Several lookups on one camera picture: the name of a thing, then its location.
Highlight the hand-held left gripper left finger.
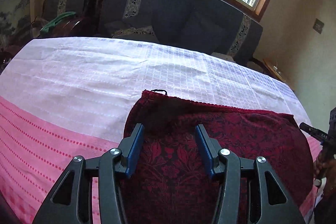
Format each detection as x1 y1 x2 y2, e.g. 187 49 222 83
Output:
31 123 145 224

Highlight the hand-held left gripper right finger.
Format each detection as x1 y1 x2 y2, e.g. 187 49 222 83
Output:
195 124 306 224

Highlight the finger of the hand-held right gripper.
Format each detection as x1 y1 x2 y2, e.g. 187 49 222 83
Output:
299 122 328 142

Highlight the maroon floral knit sweater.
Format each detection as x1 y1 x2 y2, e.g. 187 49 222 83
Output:
123 88 315 224

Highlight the person's right hand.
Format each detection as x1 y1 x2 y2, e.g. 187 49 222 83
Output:
314 147 336 180

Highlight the round wooden side table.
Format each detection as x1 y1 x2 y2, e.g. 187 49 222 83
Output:
262 57 292 84

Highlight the pink checked bed sheet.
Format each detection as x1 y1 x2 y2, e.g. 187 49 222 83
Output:
0 36 320 224

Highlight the patterned grey cushion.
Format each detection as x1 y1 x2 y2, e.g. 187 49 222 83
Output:
105 21 160 44

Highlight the dark blue cushion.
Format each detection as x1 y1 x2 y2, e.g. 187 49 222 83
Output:
181 13 227 51

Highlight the green cloth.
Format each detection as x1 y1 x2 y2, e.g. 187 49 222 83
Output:
40 11 77 33

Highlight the dark blue sofa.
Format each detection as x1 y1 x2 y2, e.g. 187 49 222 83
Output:
98 0 264 66

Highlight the painted folding screen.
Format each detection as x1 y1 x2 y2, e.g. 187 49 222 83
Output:
0 0 36 44

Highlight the black wall plaque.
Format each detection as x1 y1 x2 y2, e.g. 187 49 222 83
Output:
313 18 326 34

